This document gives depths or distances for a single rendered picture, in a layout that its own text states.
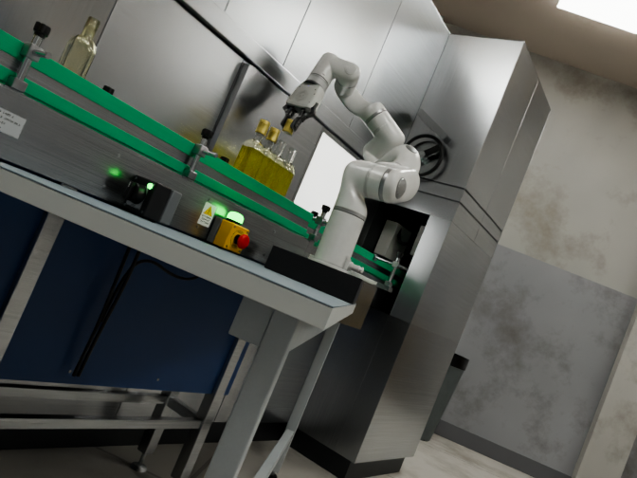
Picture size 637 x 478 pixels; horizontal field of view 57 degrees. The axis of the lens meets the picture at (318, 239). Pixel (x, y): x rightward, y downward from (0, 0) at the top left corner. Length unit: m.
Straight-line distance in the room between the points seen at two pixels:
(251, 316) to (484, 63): 2.28
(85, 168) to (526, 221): 4.18
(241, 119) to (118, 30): 0.50
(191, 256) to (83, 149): 0.52
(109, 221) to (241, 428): 0.35
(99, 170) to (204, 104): 0.63
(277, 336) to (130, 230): 0.26
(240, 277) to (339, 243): 0.76
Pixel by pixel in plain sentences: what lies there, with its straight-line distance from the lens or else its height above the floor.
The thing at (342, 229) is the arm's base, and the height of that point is 0.92.
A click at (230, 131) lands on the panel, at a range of 1.93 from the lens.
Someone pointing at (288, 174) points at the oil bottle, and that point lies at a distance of 1.95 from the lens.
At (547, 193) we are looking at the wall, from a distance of 5.16.
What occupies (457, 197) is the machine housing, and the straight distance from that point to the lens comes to 2.71.
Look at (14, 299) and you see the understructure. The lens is 1.33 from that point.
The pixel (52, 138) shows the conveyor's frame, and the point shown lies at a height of 0.83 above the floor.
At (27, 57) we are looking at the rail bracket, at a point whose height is 0.94.
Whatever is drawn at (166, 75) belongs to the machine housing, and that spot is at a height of 1.14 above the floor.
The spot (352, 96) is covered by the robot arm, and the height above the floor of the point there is 1.40.
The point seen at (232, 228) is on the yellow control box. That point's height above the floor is 0.81.
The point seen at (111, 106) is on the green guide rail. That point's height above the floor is 0.94.
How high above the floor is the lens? 0.78
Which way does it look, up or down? 4 degrees up
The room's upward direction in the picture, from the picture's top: 23 degrees clockwise
